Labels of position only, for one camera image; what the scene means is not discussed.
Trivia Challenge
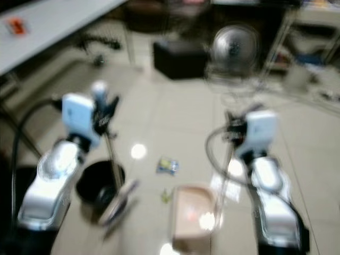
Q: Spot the white bin with blue lid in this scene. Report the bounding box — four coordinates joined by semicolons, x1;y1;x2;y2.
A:
283;63;313;92

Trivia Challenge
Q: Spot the long white table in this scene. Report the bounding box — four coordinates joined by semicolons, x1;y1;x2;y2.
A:
0;0;128;107

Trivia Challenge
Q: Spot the small green litter scrap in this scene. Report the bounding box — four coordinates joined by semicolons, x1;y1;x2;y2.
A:
160;190;173;204

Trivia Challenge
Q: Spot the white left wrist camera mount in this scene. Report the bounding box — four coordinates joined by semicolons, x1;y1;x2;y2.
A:
62;93;99;150

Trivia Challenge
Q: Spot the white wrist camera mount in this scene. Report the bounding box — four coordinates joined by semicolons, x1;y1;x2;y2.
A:
62;93;99;150
244;110;278;158

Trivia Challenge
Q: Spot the black box speaker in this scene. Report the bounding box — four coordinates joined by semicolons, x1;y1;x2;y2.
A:
153;41;209;80

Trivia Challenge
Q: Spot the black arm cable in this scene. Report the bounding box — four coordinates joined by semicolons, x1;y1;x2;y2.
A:
11;98;65;213
206;127;251;188

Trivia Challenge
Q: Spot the yellow blue snack wrapper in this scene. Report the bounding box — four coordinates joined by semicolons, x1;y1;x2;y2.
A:
157;157;180;175

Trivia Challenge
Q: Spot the white shelf table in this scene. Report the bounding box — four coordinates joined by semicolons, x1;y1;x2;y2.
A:
266;3;340;75

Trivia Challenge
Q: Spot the small orange card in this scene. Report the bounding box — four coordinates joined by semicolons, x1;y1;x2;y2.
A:
5;16;29;37

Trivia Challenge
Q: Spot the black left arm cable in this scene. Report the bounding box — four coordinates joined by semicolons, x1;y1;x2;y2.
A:
11;98;65;213

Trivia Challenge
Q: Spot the black cable bundle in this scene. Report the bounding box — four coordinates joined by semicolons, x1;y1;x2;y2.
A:
79;33;122;54

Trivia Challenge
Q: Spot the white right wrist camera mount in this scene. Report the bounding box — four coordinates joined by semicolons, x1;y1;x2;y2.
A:
244;110;278;158

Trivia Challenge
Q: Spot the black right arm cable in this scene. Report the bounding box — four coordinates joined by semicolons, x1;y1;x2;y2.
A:
206;127;251;188

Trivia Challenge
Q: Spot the round silver floor fan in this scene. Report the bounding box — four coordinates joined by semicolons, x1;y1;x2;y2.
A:
206;22;264;86

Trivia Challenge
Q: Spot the black round waste bin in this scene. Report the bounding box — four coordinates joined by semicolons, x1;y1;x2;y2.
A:
75;160;126;209

